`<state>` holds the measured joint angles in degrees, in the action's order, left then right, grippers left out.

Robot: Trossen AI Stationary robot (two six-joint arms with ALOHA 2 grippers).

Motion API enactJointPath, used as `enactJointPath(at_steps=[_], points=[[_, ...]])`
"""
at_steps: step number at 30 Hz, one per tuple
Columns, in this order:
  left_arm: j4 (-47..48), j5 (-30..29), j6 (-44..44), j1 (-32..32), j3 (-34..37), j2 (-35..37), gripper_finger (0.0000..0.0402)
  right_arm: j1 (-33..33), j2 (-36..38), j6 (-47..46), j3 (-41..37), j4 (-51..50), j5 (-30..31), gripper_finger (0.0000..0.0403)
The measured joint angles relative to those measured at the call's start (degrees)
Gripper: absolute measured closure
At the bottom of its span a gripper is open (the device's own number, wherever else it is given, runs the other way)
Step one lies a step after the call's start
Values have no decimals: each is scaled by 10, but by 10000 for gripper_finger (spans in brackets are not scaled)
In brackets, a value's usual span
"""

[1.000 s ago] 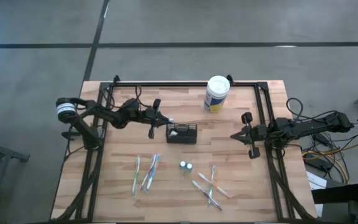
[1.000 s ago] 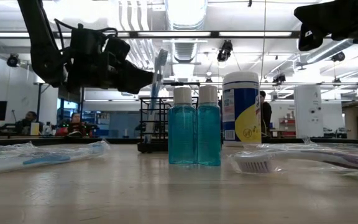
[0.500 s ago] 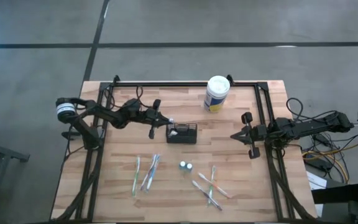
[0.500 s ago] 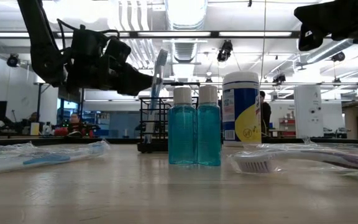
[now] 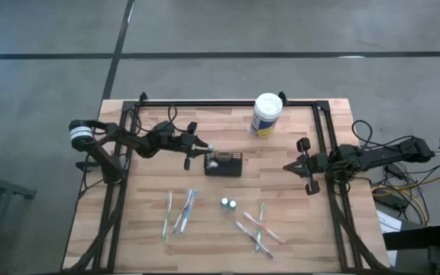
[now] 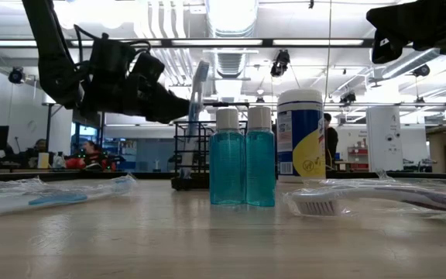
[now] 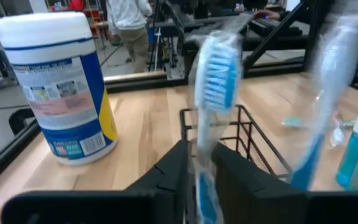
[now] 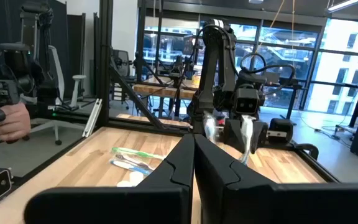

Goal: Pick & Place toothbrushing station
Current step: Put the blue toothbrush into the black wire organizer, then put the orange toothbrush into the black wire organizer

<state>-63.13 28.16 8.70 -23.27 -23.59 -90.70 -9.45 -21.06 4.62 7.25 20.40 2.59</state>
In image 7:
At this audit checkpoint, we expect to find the blue toothbrush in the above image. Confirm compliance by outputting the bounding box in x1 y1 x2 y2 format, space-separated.
288 17 358 192
186 30 244 224

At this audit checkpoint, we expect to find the green toothbrush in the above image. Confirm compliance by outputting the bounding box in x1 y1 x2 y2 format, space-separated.
280 116 357 129

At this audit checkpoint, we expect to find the person's hand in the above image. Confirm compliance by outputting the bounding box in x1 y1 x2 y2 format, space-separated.
252 9 282 21

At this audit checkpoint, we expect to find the black wire rack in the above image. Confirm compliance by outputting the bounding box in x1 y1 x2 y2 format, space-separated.
179 105 293 182

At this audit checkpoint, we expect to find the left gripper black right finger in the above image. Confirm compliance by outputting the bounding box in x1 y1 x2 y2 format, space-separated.
213 141 307 192

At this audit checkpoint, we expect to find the black desk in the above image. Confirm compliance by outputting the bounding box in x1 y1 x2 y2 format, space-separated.
149 14 311 52

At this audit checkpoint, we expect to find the black frame clamp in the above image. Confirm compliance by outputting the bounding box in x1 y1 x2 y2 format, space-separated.
8 108 36 137

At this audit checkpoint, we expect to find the black keyboard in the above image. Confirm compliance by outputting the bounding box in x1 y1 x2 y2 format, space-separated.
247 17 303 37

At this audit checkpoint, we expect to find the white blue wipes canister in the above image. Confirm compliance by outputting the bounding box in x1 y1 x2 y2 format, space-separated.
0 11 119 166

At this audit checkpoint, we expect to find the person standing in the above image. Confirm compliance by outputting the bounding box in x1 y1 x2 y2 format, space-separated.
105 0 154 74

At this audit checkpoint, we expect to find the red storage shelf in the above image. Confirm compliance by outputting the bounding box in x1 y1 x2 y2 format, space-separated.
53 0 105 19

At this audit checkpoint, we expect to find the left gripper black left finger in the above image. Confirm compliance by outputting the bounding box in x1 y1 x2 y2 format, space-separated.
125 139 190 192

